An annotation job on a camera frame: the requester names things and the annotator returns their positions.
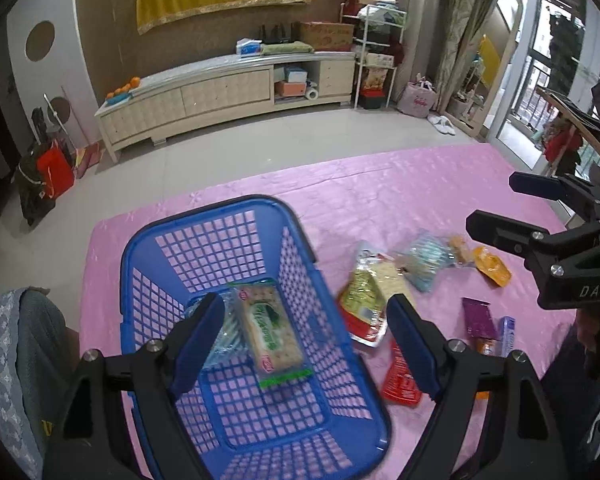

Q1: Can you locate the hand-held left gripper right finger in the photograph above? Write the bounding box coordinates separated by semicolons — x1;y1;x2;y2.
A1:
387;294;576;480

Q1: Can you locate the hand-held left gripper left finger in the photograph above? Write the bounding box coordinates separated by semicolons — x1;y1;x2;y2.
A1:
45;292;226;480

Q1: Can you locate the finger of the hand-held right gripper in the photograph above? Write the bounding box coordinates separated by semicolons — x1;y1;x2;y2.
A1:
509;171;600;221
466;210;600;273

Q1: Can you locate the green cracker packet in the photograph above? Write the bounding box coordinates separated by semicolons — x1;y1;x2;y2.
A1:
235;282;315;391

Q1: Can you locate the lavender snack packet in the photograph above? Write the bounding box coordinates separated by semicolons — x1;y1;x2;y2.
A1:
495;316;517;358

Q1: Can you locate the blue plastic basket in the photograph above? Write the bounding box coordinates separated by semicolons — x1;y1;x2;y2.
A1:
120;194;393;480

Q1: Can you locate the orange pouch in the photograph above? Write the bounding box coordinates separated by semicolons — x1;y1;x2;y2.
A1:
471;245;512;288

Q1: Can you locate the light blue striped packet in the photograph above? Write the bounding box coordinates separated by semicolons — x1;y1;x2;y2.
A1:
185;295;246;371

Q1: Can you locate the clear bread packet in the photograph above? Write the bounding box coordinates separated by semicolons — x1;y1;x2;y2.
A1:
447;235;473;266

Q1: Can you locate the red snack packet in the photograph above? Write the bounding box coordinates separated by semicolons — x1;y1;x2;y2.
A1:
381;337;423;406

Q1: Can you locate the green red snack bag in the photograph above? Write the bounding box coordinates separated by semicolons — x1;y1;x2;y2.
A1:
337;241;393;348

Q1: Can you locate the pale yellow packet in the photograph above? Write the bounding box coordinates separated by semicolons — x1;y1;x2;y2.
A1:
375;260;416;311

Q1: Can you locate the dark purple packet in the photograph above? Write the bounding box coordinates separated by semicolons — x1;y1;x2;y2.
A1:
461;297;498;339

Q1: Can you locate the teal striped snack packet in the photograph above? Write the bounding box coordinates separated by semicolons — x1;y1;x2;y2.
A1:
395;232;456;293

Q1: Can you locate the pink tablecloth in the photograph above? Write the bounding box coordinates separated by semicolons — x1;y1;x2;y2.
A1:
77;142;588;480

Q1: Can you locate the arched standing mirror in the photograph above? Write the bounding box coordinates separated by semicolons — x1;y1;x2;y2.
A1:
445;0;525;141

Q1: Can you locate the pink bag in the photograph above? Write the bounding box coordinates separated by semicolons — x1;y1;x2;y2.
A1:
396;80;438;118

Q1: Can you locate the patterned curtain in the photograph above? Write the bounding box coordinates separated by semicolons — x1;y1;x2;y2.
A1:
437;0;486;111

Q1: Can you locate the grey lace-trimmed towel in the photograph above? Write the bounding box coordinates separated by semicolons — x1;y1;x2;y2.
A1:
0;287;81;480

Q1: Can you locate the printed snack box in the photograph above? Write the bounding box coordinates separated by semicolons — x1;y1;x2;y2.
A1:
362;66;388;90

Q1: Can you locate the standing air conditioner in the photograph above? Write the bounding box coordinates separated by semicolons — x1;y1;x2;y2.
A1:
414;0;448;81

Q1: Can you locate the white metal rack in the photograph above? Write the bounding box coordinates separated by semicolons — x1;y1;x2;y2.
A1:
352;4;408;110

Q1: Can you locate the pink broom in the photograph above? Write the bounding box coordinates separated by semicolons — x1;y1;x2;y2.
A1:
62;87;101;178

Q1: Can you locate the black bag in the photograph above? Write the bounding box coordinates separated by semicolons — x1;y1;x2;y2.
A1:
14;150;56;226

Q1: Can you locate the brown cardboard box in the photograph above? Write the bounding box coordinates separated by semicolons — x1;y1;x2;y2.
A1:
299;21;356;52

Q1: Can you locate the cream TV cabinet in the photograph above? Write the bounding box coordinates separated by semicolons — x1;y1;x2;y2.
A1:
94;51;357;163

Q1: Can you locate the pile of oranges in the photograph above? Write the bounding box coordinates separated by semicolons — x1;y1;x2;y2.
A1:
106;76;142;98

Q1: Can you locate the white mop stick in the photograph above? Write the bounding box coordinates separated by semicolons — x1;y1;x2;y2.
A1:
44;92;76;161

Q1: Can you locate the green folded cloth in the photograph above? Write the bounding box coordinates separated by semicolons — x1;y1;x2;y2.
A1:
261;41;315;56

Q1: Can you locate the black router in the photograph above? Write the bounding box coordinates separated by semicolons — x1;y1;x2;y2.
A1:
257;22;301;45

